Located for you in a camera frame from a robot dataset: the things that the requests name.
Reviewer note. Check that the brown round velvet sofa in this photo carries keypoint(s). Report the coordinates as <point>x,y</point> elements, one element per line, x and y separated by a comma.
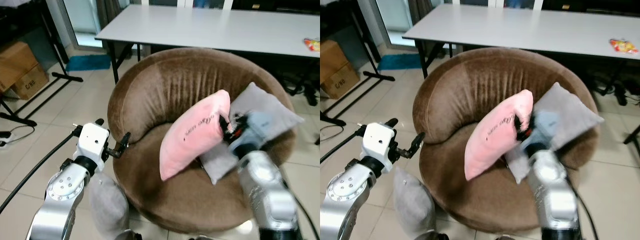
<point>180,200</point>
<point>480,202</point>

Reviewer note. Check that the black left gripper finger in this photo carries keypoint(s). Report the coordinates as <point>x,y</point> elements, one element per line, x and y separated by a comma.
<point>99,122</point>
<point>417,142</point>
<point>391,122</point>
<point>125,141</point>

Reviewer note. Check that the black metal rack stand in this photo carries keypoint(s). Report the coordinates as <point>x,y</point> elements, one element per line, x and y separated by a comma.
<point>364,60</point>
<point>57,60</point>

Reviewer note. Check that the white power strip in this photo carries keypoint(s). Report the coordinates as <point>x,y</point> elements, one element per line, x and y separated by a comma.
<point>5,138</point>

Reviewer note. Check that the plain brown cardboard box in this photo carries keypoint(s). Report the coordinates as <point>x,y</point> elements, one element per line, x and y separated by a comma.
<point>330,57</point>
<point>15,62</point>

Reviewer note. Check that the white folding table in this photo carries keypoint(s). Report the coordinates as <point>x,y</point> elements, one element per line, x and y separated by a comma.
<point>515,27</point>
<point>210,27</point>

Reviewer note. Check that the pink pillow with print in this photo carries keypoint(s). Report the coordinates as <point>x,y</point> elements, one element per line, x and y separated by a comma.
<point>492,142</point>
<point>192,140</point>

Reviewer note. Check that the red yellow snack packet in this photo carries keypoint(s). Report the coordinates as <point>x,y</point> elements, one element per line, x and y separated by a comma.
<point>313,45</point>
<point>623,46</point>

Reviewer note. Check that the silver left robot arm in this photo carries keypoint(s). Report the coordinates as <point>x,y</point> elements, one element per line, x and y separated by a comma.
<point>57,200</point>
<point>342,200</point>

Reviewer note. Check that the blue floor mat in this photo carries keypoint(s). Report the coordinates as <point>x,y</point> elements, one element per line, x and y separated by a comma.
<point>400,61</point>
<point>89,62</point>

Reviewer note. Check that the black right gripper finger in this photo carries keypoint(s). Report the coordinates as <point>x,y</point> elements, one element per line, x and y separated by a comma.
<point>526,119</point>
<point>226,120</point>

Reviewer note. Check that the brown curtain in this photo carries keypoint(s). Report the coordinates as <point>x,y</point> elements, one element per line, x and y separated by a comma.
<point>420,10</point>
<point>107,11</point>

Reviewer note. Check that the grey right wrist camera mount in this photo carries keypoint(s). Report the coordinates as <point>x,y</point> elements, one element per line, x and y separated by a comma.
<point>259,127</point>
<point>546,126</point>

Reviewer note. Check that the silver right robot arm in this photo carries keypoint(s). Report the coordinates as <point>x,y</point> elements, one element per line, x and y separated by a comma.
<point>267,195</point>
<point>552,195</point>

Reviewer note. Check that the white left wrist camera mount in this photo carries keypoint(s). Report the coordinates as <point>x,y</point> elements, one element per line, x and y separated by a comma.
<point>377,141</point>
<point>92,141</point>

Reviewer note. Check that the cardboard box printed C/NO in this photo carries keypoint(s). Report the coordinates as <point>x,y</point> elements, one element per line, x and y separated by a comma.
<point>31,84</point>
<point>342,85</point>

